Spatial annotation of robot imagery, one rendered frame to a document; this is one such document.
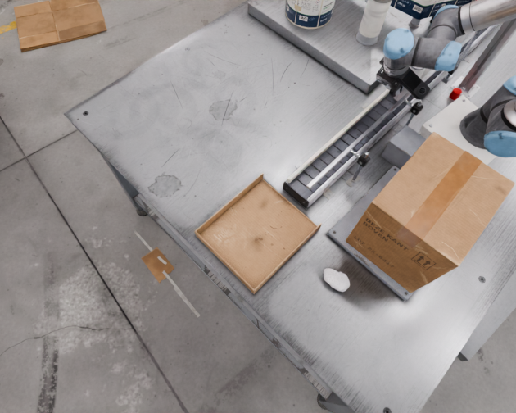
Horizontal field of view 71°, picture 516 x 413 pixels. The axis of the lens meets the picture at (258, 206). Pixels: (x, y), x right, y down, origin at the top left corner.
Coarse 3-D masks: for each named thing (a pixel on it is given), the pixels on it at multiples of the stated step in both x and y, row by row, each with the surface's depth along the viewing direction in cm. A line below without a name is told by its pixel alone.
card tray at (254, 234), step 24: (240, 192) 116; (264, 192) 121; (216, 216) 115; (240, 216) 117; (264, 216) 117; (288, 216) 117; (216, 240) 113; (240, 240) 113; (264, 240) 113; (288, 240) 113; (240, 264) 110; (264, 264) 110
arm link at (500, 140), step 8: (504, 104) 107; (512, 104) 101; (496, 112) 108; (504, 112) 101; (512, 112) 99; (488, 120) 111; (496, 120) 104; (504, 120) 101; (512, 120) 99; (488, 128) 108; (496, 128) 104; (504, 128) 102; (512, 128) 100; (488, 136) 105; (496, 136) 102; (504, 136) 101; (512, 136) 100; (488, 144) 106; (496, 144) 105; (504, 144) 104; (512, 144) 102; (496, 152) 108; (504, 152) 107; (512, 152) 105
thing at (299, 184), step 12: (384, 108) 132; (396, 108) 133; (360, 120) 130; (372, 120) 130; (384, 120) 130; (348, 132) 127; (360, 132) 127; (372, 132) 127; (336, 144) 125; (348, 144) 125; (360, 144) 125; (324, 156) 122; (336, 156) 122; (348, 156) 123; (312, 168) 120; (324, 168) 120; (336, 168) 120; (300, 180) 118; (324, 180) 118; (300, 192) 116; (312, 192) 116
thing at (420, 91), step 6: (408, 72) 112; (396, 78) 114; (402, 78) 113; (408, 78) 113; (414, 78) 113; (402, 84) 115; (408, 84) 113; (414, 84) 113; (420, 84) 113; (426, 84) 113; (408, 90) 115; (414, 90) 114; (420, 90) 114; (426, 90) 114; (414, 96) 116; (420, 96) 114
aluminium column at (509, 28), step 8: (504, 24) 119; (512, 24) 118; (496, 32) 122; (504, 32) 121; (512, 32) 119; (496, 40) 124; (504, 40) 122; (488, 48) 127; (496, 48) 125; (480, 56) 131; (488, 56) 130; (496, 56) 130; (480, 64) 134; (488, 64) 131; (472, 72) 137; (480, 72) 135; (464, 80) 141; (472, 80) 139; (464, 88) 143
